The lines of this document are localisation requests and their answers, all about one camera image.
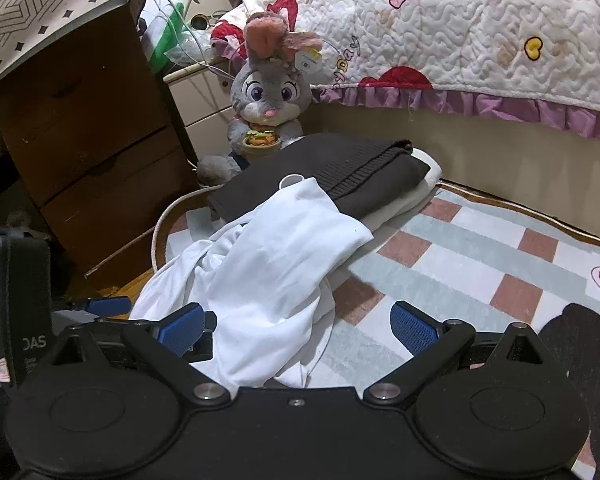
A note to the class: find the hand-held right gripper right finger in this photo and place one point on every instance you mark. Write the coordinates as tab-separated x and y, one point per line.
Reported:
412	331

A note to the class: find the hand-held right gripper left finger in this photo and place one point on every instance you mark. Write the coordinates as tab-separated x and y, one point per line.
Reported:
182	334

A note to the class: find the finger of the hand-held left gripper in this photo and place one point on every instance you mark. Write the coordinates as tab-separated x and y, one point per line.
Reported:
109	305

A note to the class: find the white t-shirt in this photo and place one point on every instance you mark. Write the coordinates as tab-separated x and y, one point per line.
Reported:
260	280

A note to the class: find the checkered rug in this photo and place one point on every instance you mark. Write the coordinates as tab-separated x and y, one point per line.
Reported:
460	260

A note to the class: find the cream folded garment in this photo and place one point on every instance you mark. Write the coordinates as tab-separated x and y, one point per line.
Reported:
410	197

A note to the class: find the dark grey folded sweater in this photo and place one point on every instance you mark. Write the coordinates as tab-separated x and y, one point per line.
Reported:
360	165

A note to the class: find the brown wooden drawer cabinet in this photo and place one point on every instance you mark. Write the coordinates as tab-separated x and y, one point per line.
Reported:
80	125

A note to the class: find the beige bed base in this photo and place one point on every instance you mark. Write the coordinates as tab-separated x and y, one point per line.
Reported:
480	150

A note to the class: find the white bedside cabinet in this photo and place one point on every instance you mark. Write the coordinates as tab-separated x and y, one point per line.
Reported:
200	100

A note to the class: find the grey bunny plush toy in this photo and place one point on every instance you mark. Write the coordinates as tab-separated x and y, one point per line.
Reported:
267	92

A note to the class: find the green plastic bag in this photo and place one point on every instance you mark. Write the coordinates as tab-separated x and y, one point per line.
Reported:
167	45

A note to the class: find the white quilted bedspread red print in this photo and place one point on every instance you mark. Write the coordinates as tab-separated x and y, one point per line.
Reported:
455	25

